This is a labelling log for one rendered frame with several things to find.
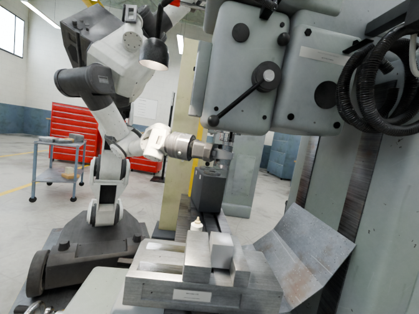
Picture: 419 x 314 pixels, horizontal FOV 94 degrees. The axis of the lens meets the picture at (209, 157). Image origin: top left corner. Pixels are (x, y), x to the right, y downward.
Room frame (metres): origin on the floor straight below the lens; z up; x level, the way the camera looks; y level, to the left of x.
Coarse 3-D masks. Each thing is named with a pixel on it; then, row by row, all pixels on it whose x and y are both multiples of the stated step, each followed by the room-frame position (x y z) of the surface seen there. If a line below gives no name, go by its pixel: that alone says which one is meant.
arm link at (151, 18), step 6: (150, 12) 0.91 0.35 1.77; (156, 12) 0.95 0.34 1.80; (144, 18) 0.90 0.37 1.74; (150, 18) 0.91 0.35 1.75; (156, 18) 0.94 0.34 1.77; (168, 18) 0.95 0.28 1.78; (144, 24) 0.91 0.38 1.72; (150, 24) 0.92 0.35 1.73; (162, 24) 0.95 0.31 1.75; (168, 24) 0.97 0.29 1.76; (150, 30) 0.93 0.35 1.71; (162, 30) 0.96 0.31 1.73; (168, 30) 1.00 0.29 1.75; (150, 36) 0.95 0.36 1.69; (162, 36) 0.97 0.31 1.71
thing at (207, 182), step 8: (200, 168) 1.07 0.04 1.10; (208, 168) 1.07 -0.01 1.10; (200, 176) 0.98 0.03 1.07; (208, 176) 0.93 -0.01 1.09; (216, 176) 0.95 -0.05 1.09; (192, 184) 1.13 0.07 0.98; (200, 184) 0.96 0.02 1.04; (208, 184) 0.93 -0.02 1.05; (216, 184) 0.95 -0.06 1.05; (224, 184) 0.96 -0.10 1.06; (192, 192) 1.10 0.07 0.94; (200, 192) 0.94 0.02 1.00; (208, 192) 0.94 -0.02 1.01; (216, 192) 0.95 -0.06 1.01; (200, 200) 0.93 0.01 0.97; (208, 200) 0.94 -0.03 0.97; (216, 200) 0.95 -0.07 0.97; (200, 208) 0.93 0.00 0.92; (208, 208) 0.94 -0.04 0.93; (216, 208) 0.95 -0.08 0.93
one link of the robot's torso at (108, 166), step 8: (128, 120) 1.12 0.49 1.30; (104, 144) 1.02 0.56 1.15; (104, 152) 1.02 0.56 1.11; (112, 152) 1.05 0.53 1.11; (96, 160) 1.03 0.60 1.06; (104, 160) 1.02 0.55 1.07; (112, 160) 1.04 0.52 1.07; (120, 160) 1.06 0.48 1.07; (96, 168) 1.02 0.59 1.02; (104, 168) 1.02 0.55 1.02; (112, 168) 1.04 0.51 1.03; (120, 168) 1.06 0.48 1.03; (96, 176) 1.02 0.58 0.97; (104, 176) 1.03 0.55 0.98; (112, 176) 1.05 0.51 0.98; (120, 176) 1.07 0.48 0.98
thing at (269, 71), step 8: (264, 64) 0.49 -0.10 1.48; (272, 64) 0.49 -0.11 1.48; (256, 72) 0.49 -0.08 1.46; (264, 72) 0.49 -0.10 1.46; (272, 72) 0.49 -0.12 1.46; (280, 72) 0.49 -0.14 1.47; (256, 80) 0.49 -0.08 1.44; (264, 80) 0.49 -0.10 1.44; (272, 80) 0.49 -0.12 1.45; (280, 80) 0.50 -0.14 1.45; (256, 88) 0.49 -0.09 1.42; (264, 88) 0.49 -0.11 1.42; (272, 88) 0.50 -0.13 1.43; (240, 96) 0.49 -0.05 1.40; (232, 104) 0.48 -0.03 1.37; (224, 112) 0.48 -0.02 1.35; (208, 120) 0.47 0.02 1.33; (216, 120) 0.47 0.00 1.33
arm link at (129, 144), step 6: (132, 132) 0.84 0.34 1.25; (126, 138) 0.81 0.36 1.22; (132, 138) 0.82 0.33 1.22; (138, 138) 0.78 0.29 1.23; (120, 144) 0.79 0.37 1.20; (126, 144) 0.80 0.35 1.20; (132, 144) 0.76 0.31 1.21; (126, 150) 0.79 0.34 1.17; (132, 150) 0.76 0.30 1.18; (138, 150) 0.72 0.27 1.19; (132, 156) 0.83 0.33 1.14
